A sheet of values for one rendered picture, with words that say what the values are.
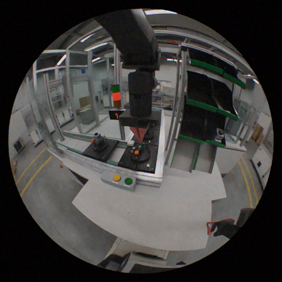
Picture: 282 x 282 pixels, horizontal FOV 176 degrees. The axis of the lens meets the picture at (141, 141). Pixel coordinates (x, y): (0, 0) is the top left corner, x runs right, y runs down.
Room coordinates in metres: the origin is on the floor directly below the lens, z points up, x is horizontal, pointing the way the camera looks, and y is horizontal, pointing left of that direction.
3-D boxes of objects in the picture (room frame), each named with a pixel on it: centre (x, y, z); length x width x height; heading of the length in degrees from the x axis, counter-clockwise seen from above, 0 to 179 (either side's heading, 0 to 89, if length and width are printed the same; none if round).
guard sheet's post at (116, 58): (0.61, 0.16, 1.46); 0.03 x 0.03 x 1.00; 77
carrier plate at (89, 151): (0.50, 0.34, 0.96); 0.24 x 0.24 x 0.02; 77
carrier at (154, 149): (0.42, 0.01, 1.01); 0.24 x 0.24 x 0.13; 77
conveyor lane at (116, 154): (0.51, 0.29, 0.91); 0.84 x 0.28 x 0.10; 77
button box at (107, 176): (0.23, 0.14, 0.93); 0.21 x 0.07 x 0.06; 77
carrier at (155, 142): (0.66, -0.05, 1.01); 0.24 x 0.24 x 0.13; 77
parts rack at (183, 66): (0.46, -0.38, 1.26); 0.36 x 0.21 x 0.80; 77
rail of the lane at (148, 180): (0.34, 0.31, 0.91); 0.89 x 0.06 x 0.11; 77
